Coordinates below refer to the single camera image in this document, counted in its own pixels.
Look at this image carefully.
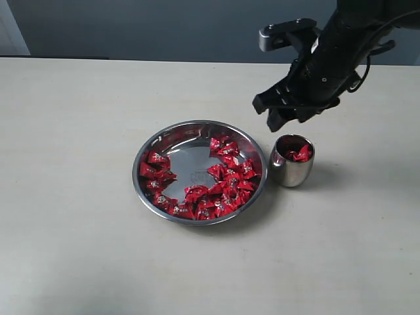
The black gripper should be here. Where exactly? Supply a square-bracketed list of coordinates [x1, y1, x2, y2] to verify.
[252, 19, 392, 132]

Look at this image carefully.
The red candy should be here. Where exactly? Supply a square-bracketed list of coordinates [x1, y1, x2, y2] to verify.
[209, 136, 228, 152]
[169, 203, 195, 220]
[285, 144, 313, 163]
[139, 161, 157, 179]
[217, 141, 240, 157]
[238, 180, 258, 191]
[147, 151, 171, 167]

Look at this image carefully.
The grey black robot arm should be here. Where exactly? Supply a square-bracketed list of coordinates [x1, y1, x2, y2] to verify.
[253, 1, 419, 132]

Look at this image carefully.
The stainless steel cup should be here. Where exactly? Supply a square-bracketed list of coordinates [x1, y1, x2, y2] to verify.
[268, 135, 315, 188]

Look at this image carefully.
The round stainless steel plate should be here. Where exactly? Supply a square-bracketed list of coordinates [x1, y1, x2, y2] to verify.
[132, 120, 268, 226]

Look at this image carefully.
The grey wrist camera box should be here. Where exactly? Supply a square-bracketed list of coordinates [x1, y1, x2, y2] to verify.
[259, 18, 321, 53]

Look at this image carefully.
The black cable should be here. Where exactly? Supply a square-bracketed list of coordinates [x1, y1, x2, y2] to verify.
[347, 39, 396, 95]

